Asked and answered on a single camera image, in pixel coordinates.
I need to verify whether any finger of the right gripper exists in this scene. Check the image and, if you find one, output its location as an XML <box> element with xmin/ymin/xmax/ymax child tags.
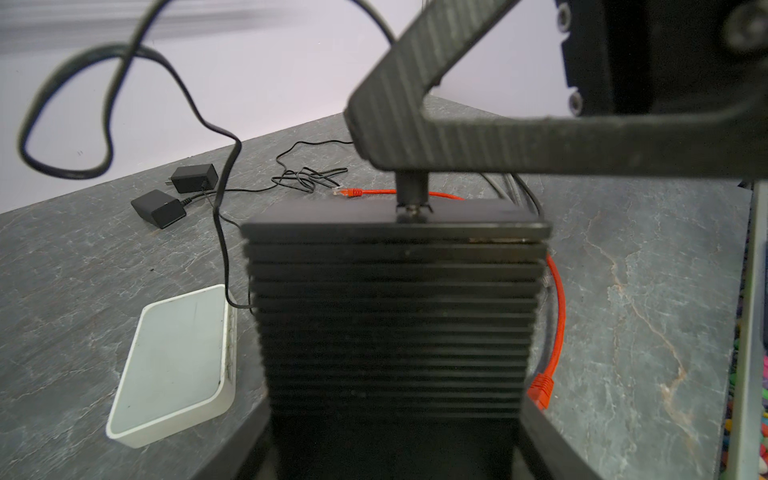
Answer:
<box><xmin>345</xmin><ymin>1</ymin><xmax>522</xmax><ymax>162</ymax></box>

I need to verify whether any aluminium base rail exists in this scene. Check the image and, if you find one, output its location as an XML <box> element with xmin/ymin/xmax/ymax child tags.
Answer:
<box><xmin>721</xmin><ymin>180</ymin><xmax>767</xmax><ymax>479</ymax></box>

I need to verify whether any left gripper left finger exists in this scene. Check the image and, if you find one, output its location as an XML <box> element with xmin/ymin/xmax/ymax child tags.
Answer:
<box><xmin>193</xmin><ymin>399</ymin><xmax>273</xmax><ymax>480</ymax></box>

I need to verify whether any thin black adapter cable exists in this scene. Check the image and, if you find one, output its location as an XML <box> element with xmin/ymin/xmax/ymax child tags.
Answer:
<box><xmin>179</xmin><ymin>139</ymin><xmax>355</xmax><ymax>199</ymax></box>

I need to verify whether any black ribbed network switch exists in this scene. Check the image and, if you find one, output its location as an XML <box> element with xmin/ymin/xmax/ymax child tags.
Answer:
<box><xmin>242</xmin><ymin>198</ymin><xmax>551</xmax><ymax>479</ymax></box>

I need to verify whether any white network switch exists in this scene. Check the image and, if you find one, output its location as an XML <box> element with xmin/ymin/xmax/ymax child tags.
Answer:
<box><xmin>105</xmin><ymin>284</ymin><xmax>237</xmax><ymax>449</ymax></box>

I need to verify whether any black power adapter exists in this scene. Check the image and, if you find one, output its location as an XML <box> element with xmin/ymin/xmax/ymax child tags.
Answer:
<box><xmin>168</xmin><ymin>164</ymin><xmax>219</xmax><ymax>194</ymax></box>
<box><xmin>131</xmin><ymin>190</ymin><xmax>186</xmax><ymax>229</ymax></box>

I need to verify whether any black power adapter near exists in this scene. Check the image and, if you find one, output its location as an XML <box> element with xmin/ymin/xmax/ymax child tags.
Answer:
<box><xmin>131</xmin><ymin>190</ymin><xmax>186</xmax><ymax>229</ymax></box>

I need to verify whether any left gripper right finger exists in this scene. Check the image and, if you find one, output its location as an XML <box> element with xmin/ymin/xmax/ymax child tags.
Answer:
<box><xmin>517</xmin><ymin>397</ymin><xmax>600</xmax><ymax>479</ymax></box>

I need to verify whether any black power adapter far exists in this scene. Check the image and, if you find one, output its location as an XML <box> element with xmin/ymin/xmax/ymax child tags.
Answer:
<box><xmin>168</xmin><ymin>164</ymin><xmax>219</xmax><ymax>194</ymax></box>

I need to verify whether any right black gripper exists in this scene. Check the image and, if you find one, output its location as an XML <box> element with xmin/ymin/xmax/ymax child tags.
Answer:
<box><xmin>359</xmin><ymin>0</ymin><xmax>767</xmax><ymax>179</ymax></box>

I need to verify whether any red ethernet cable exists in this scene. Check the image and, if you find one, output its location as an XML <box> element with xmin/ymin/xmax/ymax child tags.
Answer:
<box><xmin>332</xmin><ymin>185</ymin><xmax>568</xmax><ymax>412</ymax></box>

